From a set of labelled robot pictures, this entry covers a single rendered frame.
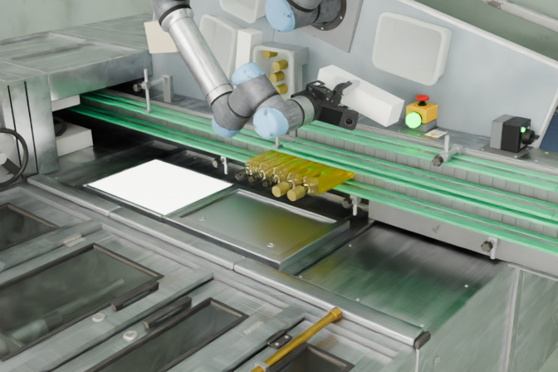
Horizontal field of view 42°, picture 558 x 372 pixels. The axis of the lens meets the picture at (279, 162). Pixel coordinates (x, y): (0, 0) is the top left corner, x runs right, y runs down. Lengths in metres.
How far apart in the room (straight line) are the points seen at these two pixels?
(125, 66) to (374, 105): 1.33
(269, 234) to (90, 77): 1.06
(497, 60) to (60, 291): 1.36
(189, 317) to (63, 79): 1.23
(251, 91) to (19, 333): 0.82
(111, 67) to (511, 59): 1.54
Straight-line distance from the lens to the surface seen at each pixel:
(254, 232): 2.17
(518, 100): 2.11
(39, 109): 2.75
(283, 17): 2.18
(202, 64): 1.87
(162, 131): 2.81
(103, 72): 2.89
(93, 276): 2.11
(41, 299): 2.05
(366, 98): 1.91
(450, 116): 2.21
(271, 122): 1.67
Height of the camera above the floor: 2.65
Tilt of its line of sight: 45 degrees down
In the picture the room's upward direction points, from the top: 114 degrees counter-clockwise
